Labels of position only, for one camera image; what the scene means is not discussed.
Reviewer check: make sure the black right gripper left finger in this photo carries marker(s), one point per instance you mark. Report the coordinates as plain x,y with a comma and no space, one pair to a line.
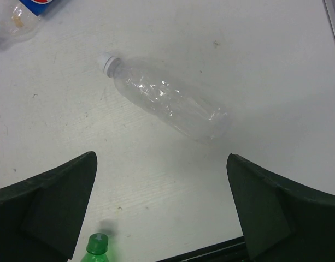
41,217

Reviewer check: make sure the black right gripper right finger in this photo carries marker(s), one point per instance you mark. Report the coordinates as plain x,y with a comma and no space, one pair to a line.
281,220

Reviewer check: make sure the green plastic bottle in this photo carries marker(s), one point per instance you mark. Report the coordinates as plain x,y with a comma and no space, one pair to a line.
97,249

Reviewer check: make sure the clear bottle white cap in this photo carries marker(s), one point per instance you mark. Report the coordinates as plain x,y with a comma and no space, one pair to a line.
183,107

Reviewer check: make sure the clear bottle blue Pepsi label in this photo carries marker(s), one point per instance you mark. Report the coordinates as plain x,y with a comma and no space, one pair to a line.
20,19

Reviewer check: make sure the black table front rail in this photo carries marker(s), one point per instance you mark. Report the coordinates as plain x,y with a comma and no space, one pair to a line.
232,250

